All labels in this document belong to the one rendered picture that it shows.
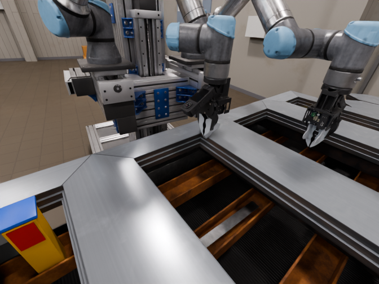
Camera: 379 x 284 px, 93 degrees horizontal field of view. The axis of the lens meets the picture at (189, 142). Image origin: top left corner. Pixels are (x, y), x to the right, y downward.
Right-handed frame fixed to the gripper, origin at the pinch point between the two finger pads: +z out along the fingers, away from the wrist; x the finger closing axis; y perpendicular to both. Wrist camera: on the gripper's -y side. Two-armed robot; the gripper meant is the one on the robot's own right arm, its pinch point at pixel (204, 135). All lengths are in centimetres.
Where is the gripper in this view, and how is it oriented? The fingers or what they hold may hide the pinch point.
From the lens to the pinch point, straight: 64.8
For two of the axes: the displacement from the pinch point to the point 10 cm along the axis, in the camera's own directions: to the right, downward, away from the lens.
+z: -0.5, 8.4, 5.4
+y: 7.9, -3.0, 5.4
